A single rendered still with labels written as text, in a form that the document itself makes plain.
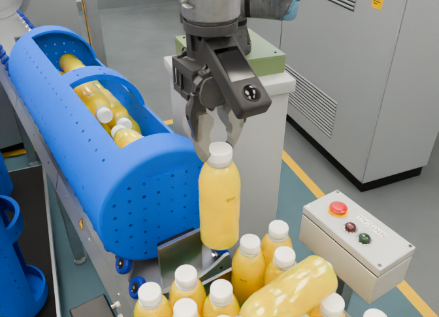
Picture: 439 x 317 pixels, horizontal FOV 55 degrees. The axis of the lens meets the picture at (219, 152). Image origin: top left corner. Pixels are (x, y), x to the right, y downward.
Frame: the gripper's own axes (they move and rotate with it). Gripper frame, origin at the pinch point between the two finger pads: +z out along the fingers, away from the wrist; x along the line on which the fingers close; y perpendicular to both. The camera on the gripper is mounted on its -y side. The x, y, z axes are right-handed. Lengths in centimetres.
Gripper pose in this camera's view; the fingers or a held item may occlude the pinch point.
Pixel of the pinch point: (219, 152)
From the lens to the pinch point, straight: 64.9
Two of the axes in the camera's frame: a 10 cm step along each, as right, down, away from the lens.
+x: -8.4, 3.1, -4.4
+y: -5.4, -4.8, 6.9
